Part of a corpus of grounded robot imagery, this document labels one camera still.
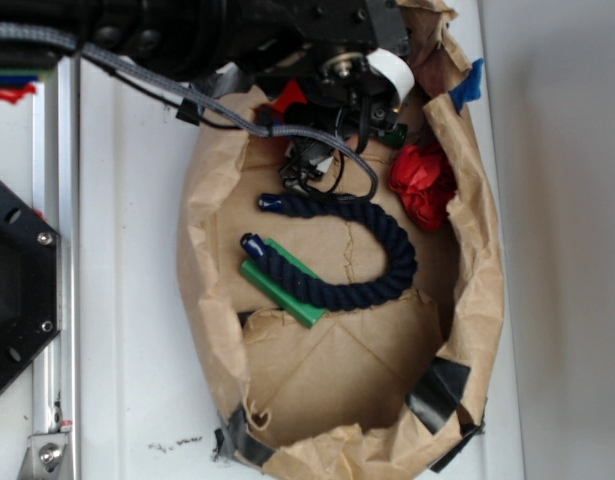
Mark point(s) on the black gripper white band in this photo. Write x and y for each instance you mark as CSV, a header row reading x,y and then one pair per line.
x,y
351,54

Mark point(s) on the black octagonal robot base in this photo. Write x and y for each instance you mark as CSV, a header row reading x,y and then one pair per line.
x,y
28,286

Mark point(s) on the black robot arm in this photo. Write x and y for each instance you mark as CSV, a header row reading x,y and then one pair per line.
x,y
165,43

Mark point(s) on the blue tape piece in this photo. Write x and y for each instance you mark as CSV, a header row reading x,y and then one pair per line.
x,y
469,89

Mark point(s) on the red crumpled paper ball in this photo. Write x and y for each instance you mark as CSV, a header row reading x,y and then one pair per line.
x,y
423,179

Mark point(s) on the green rectangular block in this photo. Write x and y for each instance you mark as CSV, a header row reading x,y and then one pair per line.
x,y
304,313

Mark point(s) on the brown paper bag tray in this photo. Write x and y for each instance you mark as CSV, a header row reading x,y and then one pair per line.
x,y
381,393

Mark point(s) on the white plastic board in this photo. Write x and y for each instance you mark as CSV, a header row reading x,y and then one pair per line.
x,y
145,409

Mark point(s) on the metal corner bracket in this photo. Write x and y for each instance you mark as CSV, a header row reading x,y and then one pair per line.
x,y
47,457

